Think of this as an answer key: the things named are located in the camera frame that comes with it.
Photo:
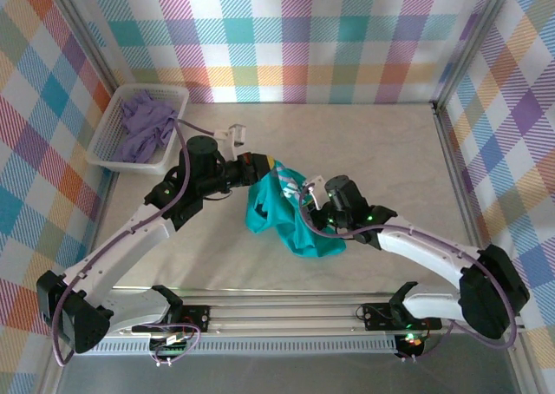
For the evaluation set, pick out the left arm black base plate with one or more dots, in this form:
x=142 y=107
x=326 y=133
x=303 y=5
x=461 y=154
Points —
x=199 y=316

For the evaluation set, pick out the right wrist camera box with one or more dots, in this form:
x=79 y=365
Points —
x=315 y=185

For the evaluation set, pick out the purple crumpled t-shirt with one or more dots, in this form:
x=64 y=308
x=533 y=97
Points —
x=143 y=129

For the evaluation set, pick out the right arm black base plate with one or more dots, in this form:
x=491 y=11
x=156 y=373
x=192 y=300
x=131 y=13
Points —
x=377 y=316

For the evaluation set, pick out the teal printed t-shirt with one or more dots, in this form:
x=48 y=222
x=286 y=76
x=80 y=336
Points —
x=282 y=238

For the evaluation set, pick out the green terminal circuit board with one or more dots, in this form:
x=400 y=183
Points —
x=169 y=350

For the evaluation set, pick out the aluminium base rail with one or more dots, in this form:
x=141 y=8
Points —
x=282 y=318

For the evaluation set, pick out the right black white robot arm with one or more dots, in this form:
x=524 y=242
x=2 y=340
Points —
x=433 y=251

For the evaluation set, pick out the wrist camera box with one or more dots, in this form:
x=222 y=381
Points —
x=236 y=133
x=315 y=185

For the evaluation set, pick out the aluminium frame post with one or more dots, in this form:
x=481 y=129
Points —
x=472 y=42
x=94 y=47

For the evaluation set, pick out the circuit board with LEDs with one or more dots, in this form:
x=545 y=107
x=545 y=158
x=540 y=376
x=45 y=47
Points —
x=409 y=344

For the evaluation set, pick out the white plastic mesh basket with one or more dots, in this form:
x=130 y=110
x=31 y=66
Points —
x=108 y=120

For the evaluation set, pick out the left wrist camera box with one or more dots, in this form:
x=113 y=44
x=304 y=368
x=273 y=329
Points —
x=236 y=133

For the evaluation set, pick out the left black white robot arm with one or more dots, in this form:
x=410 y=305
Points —
x=117 y=246

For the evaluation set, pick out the aluminium side rail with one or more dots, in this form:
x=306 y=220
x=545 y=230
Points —
x=100 y=220
x=456 y=172

